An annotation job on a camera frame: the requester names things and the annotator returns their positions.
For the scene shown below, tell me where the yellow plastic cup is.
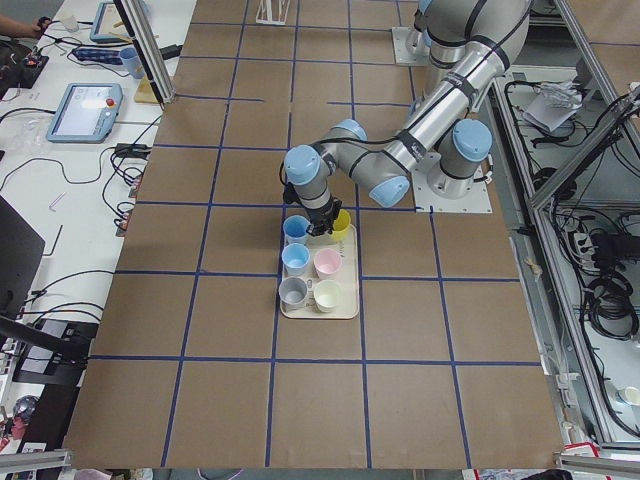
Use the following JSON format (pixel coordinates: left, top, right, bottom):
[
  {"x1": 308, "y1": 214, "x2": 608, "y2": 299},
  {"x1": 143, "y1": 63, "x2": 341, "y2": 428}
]
[{"x1": 330, "y1": 209, "x2": 351, "y2": 242}]

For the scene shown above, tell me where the cream plastic tray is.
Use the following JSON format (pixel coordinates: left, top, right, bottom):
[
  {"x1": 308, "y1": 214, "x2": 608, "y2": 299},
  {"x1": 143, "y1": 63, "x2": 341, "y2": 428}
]
[{"x1": 280, "y1": 225, "x2": 360, "y2": 320}]

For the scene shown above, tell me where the wooden mug tree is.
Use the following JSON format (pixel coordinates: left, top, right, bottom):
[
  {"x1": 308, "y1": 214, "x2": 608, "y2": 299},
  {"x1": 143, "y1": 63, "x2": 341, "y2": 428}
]
[{"x1": 109, "y1": 21, "x2": 159, "y2": 104}]

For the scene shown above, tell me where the blue plastic cup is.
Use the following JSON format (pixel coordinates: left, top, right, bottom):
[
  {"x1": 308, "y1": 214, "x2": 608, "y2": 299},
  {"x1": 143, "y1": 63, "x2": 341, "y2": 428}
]
[
  {"x1": 281, "y1": 243, "x2": 310, "y2": 276},
  {"x1": 283, "y1": 215, "x2": 311, "y2": 244}
]

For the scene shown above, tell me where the black power adapter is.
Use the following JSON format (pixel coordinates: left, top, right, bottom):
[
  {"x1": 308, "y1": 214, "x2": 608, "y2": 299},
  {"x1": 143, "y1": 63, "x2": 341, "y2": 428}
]
[{"x1": 160, "y1": 44, "x2": 183, "y2": 60}]

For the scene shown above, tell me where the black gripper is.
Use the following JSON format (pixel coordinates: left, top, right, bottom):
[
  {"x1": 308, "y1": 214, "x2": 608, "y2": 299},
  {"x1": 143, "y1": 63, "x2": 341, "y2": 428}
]
[{"x1": 306, "y1": 197, "x2": 342, "y2": 236}]

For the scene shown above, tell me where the cream plastic cup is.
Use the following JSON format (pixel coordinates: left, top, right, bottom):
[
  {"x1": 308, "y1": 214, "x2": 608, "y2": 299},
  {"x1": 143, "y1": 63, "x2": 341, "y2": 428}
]
[{"x1": 313, "y1": 279, "x2": 342, "y2": 313}]

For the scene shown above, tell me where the blue cup on desk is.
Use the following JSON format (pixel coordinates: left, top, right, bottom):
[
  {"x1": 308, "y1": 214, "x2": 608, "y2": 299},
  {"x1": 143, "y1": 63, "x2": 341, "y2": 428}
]
[{"x1": 119, "y1": 47, "x2": 144, "y2": 80}]

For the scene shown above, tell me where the far teach pendant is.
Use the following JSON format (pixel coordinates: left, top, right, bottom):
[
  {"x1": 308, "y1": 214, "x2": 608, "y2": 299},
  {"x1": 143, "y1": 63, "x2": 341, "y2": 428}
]
[{"x1": 89, "y1": 1, "x2": 129, "y2": 44}]

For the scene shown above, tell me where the near teach pendant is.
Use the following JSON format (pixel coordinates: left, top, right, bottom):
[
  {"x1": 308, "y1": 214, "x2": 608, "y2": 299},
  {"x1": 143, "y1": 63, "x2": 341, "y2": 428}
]
[{"x1": 46, "y1": 83, "x2": 123, "y2": 144}]

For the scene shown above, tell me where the grey plastic cup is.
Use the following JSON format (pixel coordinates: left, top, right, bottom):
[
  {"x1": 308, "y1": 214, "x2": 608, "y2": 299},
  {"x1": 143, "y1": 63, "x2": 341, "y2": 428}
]
[{"x1": 278, "y1": 277, "x2": 308, "y2": 307}]

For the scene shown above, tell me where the teach pendant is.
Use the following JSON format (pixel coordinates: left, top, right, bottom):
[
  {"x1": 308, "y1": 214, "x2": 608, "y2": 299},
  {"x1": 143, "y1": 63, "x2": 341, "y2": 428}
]
[
  {"x1": 89, "y1": 1, "x2": 129, "y2": 44},
  {"x1": 46, "y1": 83, "x2": 123, "y2": 144}
]

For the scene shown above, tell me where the pink plastic cup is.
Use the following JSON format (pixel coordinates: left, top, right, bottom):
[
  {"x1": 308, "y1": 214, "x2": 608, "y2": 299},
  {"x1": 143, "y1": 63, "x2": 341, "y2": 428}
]
[{"x1": 313, "y1": 248, "x2": 342, "y2": 280}]

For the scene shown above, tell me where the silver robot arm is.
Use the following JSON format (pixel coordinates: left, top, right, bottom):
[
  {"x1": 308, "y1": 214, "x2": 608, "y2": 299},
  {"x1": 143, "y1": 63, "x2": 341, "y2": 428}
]
[{"x1": 282, "y1": 1, "x2": 531, "y2": 236}]

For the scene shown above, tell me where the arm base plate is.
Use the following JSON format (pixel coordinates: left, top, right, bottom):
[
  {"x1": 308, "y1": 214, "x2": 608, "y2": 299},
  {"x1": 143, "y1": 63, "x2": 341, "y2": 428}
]
[
  {"x1": 411, "y1": 152, "x2": 493, "y2": 214},
  {"x1": 391, "y1": 27, "x2": 431, "y2": 66}
]

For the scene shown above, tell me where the white wire cup rack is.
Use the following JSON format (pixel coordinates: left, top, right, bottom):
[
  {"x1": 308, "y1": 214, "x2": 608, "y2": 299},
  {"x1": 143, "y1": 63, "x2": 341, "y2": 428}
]
[{"x1": 255, "y1": 0, "x2": 291, "y2": 26}]

